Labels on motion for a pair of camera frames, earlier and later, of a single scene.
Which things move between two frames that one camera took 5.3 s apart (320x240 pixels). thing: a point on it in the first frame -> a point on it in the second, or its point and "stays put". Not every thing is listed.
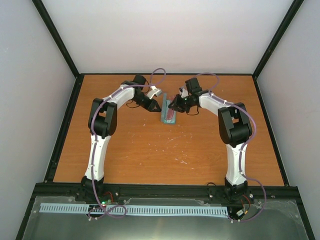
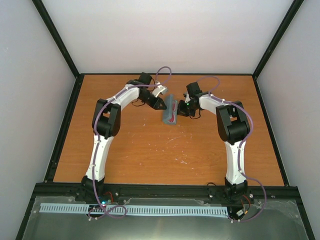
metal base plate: [276, 219] stays put
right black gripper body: [186, 104] -> [187, 109]
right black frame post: [292, 12] stays put
